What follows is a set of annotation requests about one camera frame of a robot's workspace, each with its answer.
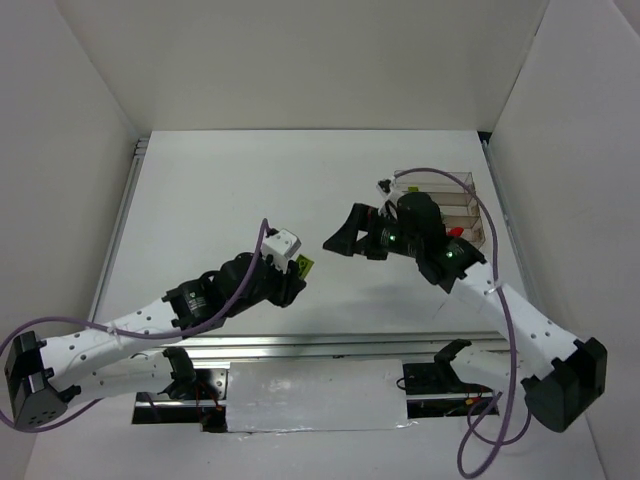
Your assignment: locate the yellow lego brick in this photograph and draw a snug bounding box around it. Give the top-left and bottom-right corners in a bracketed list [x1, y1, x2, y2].
[296, 254, 314, 280]

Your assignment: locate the red rounded lego brick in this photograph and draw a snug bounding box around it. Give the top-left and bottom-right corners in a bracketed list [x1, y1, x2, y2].
[448, 227, 464, 237]

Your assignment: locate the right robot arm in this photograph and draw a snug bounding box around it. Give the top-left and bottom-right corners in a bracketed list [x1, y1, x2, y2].
[323, 192, 608, 433]

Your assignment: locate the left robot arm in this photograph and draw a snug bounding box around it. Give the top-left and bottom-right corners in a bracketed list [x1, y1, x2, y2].
[1, 253, 313, 433]

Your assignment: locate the clear compartment container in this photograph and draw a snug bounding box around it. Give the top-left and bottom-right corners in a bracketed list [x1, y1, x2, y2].
[397, 172, 486, 249]

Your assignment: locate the silver foil panel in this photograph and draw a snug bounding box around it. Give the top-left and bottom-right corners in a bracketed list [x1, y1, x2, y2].
[226, 359, 409, 433]

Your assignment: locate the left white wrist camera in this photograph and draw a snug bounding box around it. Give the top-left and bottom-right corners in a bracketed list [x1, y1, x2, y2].
[261, 229, 302, 271]

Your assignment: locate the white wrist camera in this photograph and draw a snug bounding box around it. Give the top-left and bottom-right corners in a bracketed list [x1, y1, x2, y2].
[261, 229, 302, 271]
[376, 176, 408, 212]

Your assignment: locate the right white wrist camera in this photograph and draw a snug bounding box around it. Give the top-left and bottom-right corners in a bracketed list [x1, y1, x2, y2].
[376, 176, 408, 212]

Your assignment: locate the aluminium front rail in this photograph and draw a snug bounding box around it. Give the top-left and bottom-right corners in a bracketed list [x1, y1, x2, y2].
[176, 332, 508, 363]

